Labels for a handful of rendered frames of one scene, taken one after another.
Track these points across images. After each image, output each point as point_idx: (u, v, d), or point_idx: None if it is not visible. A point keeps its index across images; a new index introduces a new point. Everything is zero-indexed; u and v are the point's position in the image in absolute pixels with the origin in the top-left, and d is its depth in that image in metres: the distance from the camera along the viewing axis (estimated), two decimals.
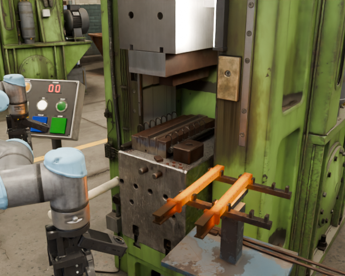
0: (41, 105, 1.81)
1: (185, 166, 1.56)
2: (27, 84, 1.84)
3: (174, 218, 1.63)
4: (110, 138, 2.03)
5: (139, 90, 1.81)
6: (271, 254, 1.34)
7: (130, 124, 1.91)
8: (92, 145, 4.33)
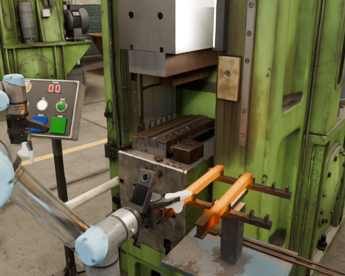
0: (41, 105, 1.81)
1: (185, 166, 1.56)
2: (27, 84, 1.84)
3: (174, 218, 1.63)
4: (110, 138, 2.03)
5: (139, 90, 1.81)
6: (271, 254, 1.34)
7: (130, 124, 1.91)
8: (92, 145, 4.33)
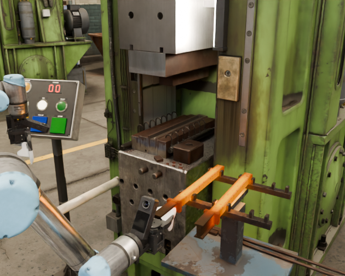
0: (41, 105, 1.81)
1: (185, 166, 1.56)
2: (27, 84, 1.84)
3: (174, 218, 1.63)
4: (110, 138, 2.03)
5: (139, 90, 1.81)
6: (271, 254, 1.34)
7: (130, 124, 1.91)
8: (92, 145, 4.33)
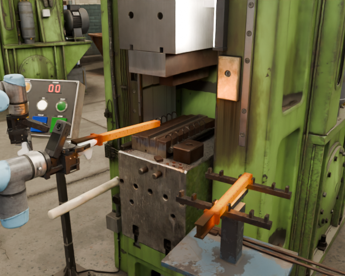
0: (41, 105, 1.81)
1: (185, 166, 1.56)
2: (27, 84, 1.84)
3: (174, 218, 1.63)
4: None
5: (139, 90, 1.81)
6: (271, 254, 1.34)
7: (130, 124, 1.91)
8: None
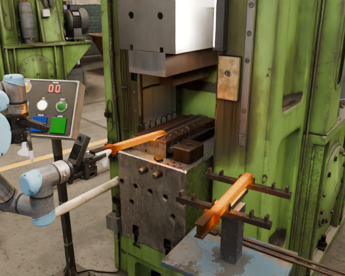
0: (41, 105, 1.81)
1: (185, 166, 1.56)
2: (27, 84, 1.84)
3: (174, 218, 1.63)
4: (110, 138, 2.03)
5: (139, 90, 1.81)
6: (271, 254, 1.34)
7: (130, 124, 1.91)
8: (92, 145, 4.33)
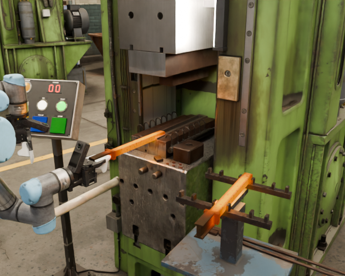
0: (41, 105, 1.81)
1: (185, 166, 1.56)
2: (27, 84, 1.84)
3: (174, 218, 1.63)
4: (110, 138, 2.03)
5: (139, 90, 1.81)
6: (271, 254, 1.34)
7: (130, 124, 1.91)
8: (92, 145, 4.33)
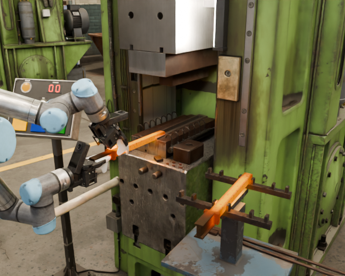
0: None
1: (185, 166, 1.56)
2: (27, 84, 1.84)
3: (174, 218, 1.63)
4: None
5: (139, 90, 1.81)
6: (271, 254, 1.34)
7: (130, 124, 1.91)
8: (92, 145, 4.33)
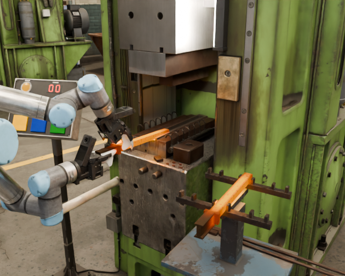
0: None
1: (185, 166, 1.56)
2: (27, 84, 1.84)
3: (174, 218, 1.63)
4: None
5: (139, 90, 1.81)
6: (271, 254, 1.34)
7: (130, 124, 1.91)
8: None
